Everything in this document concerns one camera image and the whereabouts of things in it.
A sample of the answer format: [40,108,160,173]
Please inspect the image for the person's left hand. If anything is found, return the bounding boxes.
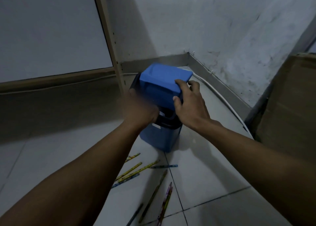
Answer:
[120,88,160,133]

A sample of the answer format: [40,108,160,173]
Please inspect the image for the person's right hand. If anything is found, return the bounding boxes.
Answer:
[172,79,212,133]

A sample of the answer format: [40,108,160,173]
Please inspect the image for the blue bin lid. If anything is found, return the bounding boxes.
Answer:
[139,63,193,110]

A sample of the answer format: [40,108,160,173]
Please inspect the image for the person's left forearm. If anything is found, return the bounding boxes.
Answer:
[0,121,146,226]

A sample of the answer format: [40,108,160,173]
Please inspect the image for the person's right forearm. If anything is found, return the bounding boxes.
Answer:
[195,119,316,226]

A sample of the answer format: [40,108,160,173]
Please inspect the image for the blue trash bin black rim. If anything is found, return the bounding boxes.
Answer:
[129,72,184,153]

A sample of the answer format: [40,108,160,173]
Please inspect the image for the scattered colourful pencils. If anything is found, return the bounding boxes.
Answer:
[111,153,178,226]

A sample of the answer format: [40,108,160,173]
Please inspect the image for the brown cardboard box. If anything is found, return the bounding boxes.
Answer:
[254,53,316,165]

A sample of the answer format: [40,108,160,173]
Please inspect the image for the white wall cable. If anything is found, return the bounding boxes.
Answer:
[192,72,253,138]

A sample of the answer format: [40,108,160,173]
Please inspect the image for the white board with beige frame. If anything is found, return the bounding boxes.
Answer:
[0,0,125,95]

